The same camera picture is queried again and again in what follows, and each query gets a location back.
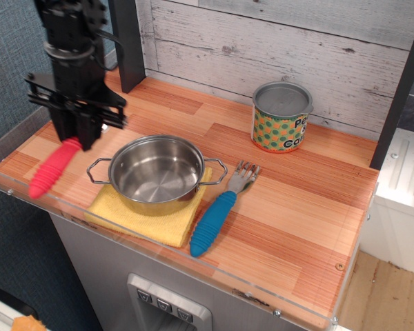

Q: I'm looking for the clear acrylic table guard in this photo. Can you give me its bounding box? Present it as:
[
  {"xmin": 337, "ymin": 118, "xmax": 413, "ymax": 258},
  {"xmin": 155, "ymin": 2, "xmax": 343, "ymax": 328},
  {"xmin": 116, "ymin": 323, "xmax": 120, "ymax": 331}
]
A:
[{"xmin": 0, "ymin": 103, "xmax": 380, "ymax": 331}]

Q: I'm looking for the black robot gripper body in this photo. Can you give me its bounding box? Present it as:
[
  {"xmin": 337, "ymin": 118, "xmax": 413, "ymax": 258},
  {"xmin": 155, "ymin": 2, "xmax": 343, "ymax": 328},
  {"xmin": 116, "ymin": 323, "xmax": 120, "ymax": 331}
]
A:
[{"xmin": 25, "ymin": 43, "xmax": 127, "ymax": 151}]

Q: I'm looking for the yellow folded cloth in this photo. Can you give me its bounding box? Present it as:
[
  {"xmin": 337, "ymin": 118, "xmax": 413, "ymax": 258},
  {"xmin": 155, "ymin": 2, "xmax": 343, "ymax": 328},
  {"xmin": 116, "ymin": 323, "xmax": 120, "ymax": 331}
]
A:
[{"xmin": 85, "ymin": 185, "xmax": 208, "ymax": 248}]

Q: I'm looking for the dark right frame post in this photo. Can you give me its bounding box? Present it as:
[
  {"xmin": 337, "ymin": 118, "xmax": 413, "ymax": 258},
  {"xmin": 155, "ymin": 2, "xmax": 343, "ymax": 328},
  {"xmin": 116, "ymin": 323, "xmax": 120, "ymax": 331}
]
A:
[{"xmin": 369, "ymin": 40, "xmax": 414, "ymax": 170}]

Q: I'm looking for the black and white object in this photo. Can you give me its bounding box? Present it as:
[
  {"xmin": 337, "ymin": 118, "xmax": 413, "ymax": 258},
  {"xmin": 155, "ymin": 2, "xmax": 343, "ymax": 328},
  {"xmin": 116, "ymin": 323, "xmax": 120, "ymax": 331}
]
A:
[{"xmin": 0, "ymin": 290, "xmax": 39, "ymax": 331}]

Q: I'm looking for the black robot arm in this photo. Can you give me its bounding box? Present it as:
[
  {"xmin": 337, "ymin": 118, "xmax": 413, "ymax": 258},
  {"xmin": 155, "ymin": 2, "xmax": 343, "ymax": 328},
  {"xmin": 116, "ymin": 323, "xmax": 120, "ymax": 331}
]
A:
[{"xmin": 25, "ymin": 1, "xmax": 126, "ymax": 151}]

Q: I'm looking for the stainless steel pot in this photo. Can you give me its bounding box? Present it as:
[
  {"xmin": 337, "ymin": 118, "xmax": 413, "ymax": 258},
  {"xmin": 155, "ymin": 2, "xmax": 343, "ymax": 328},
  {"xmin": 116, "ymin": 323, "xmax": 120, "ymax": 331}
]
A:
[{"xmin": 86, "ymin": 134, "xmax": 228, "ymax": 217}]

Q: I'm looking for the peas and carrots toy can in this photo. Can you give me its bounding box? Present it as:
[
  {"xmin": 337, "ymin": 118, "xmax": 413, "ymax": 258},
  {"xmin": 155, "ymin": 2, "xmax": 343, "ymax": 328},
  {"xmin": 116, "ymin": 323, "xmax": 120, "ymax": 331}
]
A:
[{"xmin": 250, "ymin": 81, "xmax": 313, "ymax": 154}]

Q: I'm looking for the grey toy kitchen cabinet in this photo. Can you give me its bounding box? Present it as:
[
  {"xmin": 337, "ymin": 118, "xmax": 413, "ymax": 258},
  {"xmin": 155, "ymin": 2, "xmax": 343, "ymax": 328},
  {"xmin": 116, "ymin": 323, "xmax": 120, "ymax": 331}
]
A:
[{"xmin": 52, "ymin": 215, "xmax": 333, "ymax": 330}]

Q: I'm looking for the orange plush item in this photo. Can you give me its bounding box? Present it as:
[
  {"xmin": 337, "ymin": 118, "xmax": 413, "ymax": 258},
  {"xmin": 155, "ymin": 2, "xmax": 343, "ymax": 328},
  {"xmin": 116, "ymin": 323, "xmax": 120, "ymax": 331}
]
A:
[{"xmin": 10, "ymin": 315, "xmax": 48, "ymax": 331}]

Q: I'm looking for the silver button dispenser panel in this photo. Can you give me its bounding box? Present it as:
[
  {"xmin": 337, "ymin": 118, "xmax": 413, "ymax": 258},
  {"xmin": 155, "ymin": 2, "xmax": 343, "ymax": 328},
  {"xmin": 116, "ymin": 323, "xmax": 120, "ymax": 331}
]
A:
[{"xmin": 127, "ymin": 273, "xmax": 213, "ymax": 330}]

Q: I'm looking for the red handled metal spoon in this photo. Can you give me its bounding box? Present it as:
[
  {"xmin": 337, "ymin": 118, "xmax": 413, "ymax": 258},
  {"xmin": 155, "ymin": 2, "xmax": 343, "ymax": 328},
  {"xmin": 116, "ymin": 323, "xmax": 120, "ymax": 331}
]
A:
[{"xmin": 28, "ymin": 137, "xmax": 82, "ymax": 199}]

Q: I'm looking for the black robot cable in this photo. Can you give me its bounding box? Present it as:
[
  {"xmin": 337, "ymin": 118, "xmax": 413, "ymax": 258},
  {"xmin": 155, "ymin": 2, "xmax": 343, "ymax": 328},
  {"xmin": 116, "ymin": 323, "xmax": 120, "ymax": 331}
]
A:
[{"xmin": 96, "ymin": 29, "xmax": 127, "ymax": 72}]

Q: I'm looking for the white toy cabinet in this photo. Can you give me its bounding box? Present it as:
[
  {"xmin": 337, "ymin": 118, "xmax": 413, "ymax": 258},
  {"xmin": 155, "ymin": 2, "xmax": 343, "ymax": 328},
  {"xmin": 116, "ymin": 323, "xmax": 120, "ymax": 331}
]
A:
[{"xmin": 359, "ymin": 128, "xmax": 414, "ymax": 272}]

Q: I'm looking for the blue handled metal fork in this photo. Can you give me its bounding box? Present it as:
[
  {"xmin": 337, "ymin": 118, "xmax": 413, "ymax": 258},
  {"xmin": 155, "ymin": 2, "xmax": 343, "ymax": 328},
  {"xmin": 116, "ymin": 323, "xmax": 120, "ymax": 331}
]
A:
[{"xmin": 190, "ymin": 160, "xmax": 260, "ymax": 257}]

